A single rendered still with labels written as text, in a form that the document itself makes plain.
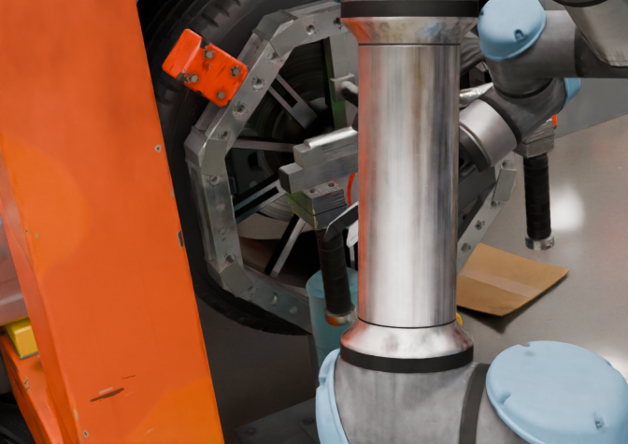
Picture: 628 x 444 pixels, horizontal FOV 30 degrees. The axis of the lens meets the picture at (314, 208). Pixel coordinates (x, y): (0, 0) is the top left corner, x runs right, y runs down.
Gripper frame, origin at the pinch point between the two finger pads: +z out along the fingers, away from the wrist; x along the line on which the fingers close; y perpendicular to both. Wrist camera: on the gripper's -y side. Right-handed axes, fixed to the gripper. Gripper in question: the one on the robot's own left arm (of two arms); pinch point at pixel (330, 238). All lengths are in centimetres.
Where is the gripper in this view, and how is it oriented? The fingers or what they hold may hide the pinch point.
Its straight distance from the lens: 137.9
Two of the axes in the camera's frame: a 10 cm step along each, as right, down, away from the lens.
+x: -1.6, -0.2, 9.9
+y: 6.2, 7.7, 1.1
